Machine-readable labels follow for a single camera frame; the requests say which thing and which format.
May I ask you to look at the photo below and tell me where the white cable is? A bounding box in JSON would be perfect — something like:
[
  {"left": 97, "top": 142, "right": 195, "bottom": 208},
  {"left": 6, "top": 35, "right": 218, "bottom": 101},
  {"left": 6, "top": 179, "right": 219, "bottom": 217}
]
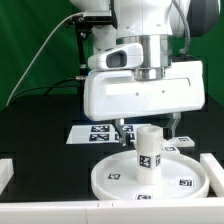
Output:
[{"left": 5, "top": 11, "right": 84, "bottom": 107}]

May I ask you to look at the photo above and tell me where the white cross-shaped table base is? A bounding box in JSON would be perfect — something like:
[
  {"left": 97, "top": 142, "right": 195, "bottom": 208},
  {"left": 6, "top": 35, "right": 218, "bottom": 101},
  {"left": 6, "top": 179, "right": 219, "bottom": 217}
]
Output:
[{"left": 162, "top": 136, "right": 195, "bottom": 153}]

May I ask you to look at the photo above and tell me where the white U-shaped obstacle fence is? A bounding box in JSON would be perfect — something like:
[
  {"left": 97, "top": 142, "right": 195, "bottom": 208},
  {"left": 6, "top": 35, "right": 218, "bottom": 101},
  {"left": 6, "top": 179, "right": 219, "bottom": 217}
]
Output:
[{"left": 0, "top": 153, "right": 224, "bottom": 224}]

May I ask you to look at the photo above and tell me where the black cable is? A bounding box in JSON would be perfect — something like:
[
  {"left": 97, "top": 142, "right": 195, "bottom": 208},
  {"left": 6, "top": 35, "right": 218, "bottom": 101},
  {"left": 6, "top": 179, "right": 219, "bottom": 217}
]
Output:
[{"left": 9, "top": 75, "right": 89, "bottom": 101}]

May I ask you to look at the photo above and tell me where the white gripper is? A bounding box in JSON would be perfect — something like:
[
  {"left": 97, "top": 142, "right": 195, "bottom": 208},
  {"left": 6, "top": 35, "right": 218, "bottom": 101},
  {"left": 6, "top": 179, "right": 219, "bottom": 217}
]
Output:
[{"left": 84, "top": 61, "right": 205, "bottom": 146}]

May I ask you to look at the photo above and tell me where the white round table top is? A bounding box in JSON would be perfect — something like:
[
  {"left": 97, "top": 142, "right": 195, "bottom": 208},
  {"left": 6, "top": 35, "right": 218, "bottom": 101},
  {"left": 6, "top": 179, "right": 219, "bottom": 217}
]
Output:
[{"left": 91, "top": 150, "right": 209, "bottom": 200}]

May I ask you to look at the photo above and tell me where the white marker sheet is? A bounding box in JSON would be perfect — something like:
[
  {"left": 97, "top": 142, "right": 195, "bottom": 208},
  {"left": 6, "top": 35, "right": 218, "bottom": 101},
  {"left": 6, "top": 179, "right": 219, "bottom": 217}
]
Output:
[{"left": 65, "top": 123, "right": 136, "bottom": 146}]

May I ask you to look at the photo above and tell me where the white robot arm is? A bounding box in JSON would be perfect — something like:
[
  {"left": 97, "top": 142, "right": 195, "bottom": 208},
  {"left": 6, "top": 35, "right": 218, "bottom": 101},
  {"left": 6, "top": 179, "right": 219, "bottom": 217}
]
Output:
[{"left": 70, "top": 0, "right": 220, "bottom": 143}]

